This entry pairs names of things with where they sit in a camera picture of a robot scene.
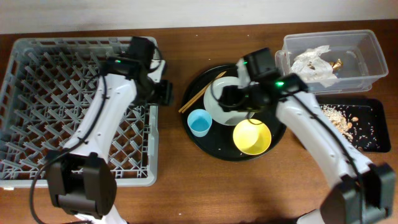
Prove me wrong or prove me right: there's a yellow plastic bowl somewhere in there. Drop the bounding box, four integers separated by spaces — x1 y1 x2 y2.
233 119 272 156

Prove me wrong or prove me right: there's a light blue plastic cup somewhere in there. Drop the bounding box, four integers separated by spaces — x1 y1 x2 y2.
187 109 213 138

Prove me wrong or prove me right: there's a white paper napkin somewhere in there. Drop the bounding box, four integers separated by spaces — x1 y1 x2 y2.
290 45 338 88

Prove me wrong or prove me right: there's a gold foil wrapper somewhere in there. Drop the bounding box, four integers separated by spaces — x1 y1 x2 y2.
330 58 343 72

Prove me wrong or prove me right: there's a peanut shells and rice waste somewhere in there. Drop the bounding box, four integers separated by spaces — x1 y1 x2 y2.
320 104 380 152

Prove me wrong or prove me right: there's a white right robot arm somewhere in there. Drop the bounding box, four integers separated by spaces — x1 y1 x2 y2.
218 73 396 223

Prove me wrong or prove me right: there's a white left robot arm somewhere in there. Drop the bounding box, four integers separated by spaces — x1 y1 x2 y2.
44 55 172 223

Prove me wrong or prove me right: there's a clear plastic waste bin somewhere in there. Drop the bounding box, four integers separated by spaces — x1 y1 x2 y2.
275 30 389 95

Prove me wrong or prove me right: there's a grey plastic dishwasher rack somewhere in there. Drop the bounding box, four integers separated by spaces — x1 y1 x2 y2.
1 37 159 190

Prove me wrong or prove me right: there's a wooden chopstick lower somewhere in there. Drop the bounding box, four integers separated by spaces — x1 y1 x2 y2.
180 72 228 114

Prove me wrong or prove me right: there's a wooden chopstick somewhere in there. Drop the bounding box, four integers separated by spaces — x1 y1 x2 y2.
180 72 228 114
178 70 227 112

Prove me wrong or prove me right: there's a wooden chopstick upper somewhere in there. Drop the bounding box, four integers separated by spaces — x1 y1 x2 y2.
178 70 227 112

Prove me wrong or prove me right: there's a grey round plate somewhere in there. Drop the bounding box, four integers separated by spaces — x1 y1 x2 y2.
203 77 254 126

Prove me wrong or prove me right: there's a black rectangular tray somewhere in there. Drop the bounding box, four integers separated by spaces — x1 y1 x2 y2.
317 96 391 153

